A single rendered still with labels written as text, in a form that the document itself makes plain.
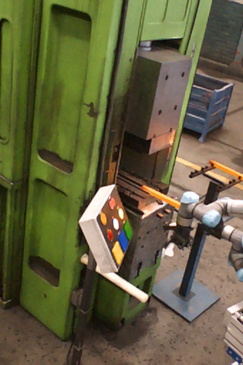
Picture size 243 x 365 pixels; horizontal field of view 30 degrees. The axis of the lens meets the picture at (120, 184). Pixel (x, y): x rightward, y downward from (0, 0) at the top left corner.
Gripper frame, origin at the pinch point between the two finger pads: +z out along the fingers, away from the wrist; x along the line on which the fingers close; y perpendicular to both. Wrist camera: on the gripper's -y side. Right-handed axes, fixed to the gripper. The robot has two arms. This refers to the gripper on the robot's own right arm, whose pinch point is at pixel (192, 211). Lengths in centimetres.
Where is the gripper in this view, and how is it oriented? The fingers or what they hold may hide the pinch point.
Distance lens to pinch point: 254.4
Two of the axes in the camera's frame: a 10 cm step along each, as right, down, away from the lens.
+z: -7.7, -4.0, 5.0
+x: 6.2, -2.9, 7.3
